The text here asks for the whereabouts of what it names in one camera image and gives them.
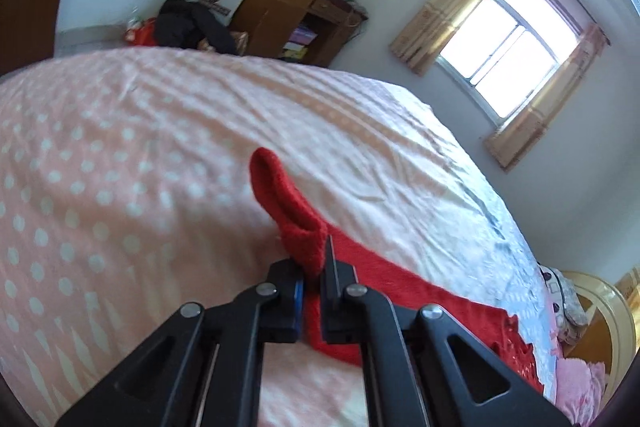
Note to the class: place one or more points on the red knitted garment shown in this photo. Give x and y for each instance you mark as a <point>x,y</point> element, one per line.
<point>400,277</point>

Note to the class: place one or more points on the stack of books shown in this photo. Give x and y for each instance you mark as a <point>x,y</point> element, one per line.
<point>299,42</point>

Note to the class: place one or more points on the beige curtain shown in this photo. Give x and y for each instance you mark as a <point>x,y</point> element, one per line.
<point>550,107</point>
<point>450,2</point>

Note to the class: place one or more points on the brown wooden desk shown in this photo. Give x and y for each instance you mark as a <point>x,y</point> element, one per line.
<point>270,7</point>

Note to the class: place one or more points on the window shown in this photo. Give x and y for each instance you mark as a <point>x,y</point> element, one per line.
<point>500,42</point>

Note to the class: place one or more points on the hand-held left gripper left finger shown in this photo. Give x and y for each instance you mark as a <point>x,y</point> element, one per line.
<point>298,302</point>

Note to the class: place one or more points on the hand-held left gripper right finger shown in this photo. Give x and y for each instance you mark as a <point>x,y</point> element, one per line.
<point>330,302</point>

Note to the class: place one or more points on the small red bag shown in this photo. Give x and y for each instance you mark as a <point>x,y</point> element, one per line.
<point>142,34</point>

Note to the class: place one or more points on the folded grey white bedding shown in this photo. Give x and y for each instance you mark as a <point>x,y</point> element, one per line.
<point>570,302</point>

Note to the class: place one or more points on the pink pillow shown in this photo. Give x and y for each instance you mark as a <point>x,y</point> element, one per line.
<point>575,382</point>

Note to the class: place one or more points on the yellow wooden headboard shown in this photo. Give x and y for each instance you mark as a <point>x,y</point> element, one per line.
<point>605,307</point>

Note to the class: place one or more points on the black jacket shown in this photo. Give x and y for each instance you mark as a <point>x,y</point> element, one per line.
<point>185,24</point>

